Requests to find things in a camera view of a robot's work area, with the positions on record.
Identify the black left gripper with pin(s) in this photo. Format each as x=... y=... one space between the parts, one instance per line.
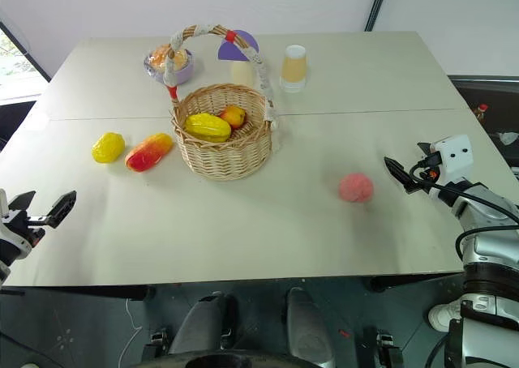
x=22 y=230

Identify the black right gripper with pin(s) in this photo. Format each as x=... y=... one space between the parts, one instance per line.
x=423 y=175

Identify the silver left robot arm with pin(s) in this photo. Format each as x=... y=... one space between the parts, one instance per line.
x=10 y=254

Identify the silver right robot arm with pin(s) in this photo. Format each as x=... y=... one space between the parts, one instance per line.
x=486 y=262

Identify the yellow plastic toy food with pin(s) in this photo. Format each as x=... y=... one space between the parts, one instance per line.
x=108 y=148

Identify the orange red round fruit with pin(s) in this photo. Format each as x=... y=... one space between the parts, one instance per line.
x=232 y=116

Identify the pink peach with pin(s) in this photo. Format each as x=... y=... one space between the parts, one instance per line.
x=356 y=187

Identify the red capped bottle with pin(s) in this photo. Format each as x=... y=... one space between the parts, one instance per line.
x=481 y=112

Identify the red yellow mango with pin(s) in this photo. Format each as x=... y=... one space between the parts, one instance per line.
x=148 y=152

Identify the white sneaker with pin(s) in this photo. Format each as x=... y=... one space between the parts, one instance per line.
x=444 y=314

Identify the black diagonal pole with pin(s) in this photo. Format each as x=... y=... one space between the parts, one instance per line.
x=377 y=4

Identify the yellow starfruit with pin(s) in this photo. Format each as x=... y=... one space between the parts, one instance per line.
x=207 y=127

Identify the bread roll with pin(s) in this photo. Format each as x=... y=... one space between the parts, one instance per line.
x=159 y=58

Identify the cream white cylinder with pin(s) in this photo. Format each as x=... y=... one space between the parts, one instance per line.
x=242 y=74

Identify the purple bowl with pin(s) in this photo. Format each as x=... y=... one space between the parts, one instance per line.
x=183 y=73

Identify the dark rounded shape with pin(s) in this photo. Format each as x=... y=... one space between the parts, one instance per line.
x=308 y=327
x=198 y=323

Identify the purple semicircle lid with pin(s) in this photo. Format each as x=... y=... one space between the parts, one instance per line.
x=229 y=50

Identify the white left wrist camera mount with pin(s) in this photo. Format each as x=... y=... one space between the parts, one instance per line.
x=3 y=204

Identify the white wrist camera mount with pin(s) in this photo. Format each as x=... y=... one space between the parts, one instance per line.
x=3 y=204
x=454 y=157

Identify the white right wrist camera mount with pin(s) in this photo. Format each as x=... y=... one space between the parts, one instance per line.
x=454 y=157

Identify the black table frame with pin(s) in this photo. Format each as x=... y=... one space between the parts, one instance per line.
x=81 y=292

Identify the black caster bracket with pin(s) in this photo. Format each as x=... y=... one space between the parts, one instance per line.
x=159 y=343
x=385 y=341

